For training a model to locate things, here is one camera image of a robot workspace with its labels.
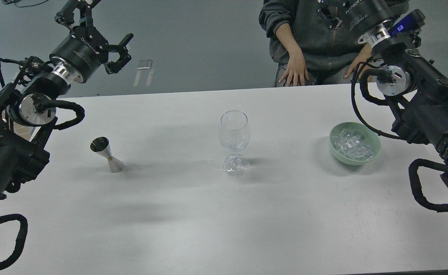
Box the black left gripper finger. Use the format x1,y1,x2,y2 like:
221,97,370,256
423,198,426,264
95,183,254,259
103,33,134,74
55,0,100,30

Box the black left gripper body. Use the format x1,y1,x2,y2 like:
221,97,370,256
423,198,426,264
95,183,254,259
49,26,108,83

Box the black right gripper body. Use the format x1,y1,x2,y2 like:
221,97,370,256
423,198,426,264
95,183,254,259
317,0,394,45

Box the steel cocktail jigger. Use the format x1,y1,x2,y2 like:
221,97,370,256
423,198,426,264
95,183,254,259
90,136,125,173

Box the clear ice cubes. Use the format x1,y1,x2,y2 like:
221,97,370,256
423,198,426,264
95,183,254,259
332,128,374,161

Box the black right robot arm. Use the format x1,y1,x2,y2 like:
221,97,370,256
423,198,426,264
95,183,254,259
317,0,448,212

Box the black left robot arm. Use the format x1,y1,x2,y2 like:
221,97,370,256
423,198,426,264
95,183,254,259
0,0,133,270

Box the clear wine glass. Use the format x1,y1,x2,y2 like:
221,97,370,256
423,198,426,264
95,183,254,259
219,110,251,176

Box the person left hand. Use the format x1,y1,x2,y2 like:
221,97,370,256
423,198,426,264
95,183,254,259
344,43,372,79

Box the person right hand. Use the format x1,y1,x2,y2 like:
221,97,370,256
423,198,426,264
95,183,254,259
278,49,309,87

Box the person in grey hoodie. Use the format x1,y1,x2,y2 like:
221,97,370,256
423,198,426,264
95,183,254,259
259,0,410,87

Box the green bowl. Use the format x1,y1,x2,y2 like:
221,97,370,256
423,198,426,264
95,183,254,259
328,122,381,167

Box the black floor cables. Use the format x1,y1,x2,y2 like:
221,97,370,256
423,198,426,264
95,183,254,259
0,0,49,17

